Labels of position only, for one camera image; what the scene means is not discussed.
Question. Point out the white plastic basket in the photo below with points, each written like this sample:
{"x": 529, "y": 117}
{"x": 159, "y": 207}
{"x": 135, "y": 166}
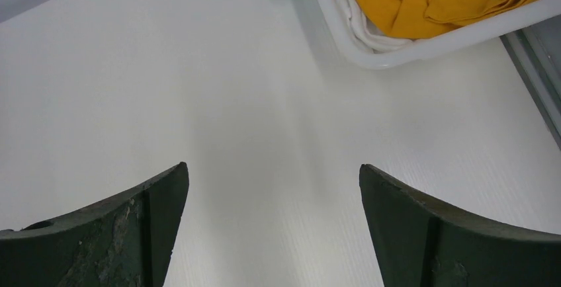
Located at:
{"x": 500, "y": 25}

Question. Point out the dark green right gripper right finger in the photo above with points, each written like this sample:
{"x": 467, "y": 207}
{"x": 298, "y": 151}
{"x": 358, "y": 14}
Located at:
{"x": 420, "y": 240}

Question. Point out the white t shirt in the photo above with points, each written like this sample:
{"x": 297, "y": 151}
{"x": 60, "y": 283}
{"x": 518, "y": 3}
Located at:
{"x": 364, "y": 33}

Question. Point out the grey metal frame rail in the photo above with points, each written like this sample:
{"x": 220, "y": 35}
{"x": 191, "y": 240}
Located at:
{"x": 535, "y": 52}

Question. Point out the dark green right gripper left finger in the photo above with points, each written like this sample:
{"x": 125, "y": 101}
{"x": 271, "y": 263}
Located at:
{"x": 124, "y": 240}

